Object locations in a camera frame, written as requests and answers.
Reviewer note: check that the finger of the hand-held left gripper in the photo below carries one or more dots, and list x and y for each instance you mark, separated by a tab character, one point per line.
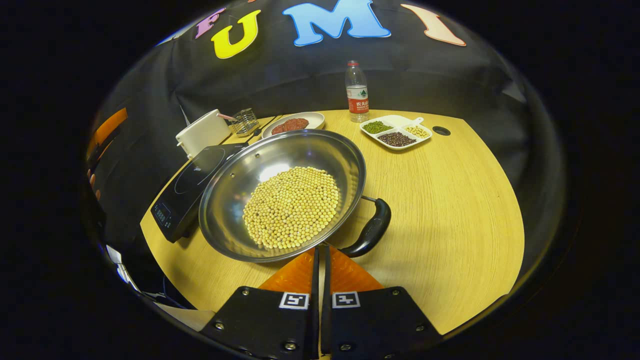
111	126

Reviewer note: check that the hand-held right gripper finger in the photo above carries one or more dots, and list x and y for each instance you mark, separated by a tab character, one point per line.
325	280
315	280

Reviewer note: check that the black induction cooktop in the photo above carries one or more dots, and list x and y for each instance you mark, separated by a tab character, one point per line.
190	185

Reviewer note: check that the pile of soybeans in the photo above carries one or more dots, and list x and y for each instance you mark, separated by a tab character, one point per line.
290	207

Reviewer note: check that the white toaster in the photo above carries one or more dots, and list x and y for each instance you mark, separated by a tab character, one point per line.
202	135

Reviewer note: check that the pink stick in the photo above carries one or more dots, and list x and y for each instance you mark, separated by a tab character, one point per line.
226	116

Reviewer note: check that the brown meat pieces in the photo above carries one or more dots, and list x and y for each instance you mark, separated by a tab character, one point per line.
292	125

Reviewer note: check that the pile of dark red beans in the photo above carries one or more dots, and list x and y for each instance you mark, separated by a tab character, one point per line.
396	139

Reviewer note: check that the white oval plate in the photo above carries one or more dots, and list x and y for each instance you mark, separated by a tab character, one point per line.
315	120

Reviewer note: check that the pile of green mung beans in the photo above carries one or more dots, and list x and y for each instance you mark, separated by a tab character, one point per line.
377	127

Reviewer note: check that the white divided dish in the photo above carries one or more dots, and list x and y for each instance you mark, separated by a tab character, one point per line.
395	121

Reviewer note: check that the small pile of yellow beans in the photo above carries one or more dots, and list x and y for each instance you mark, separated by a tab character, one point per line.
417	131

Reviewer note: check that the clear plastic water bottle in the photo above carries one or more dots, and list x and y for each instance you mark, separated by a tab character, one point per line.
357	95

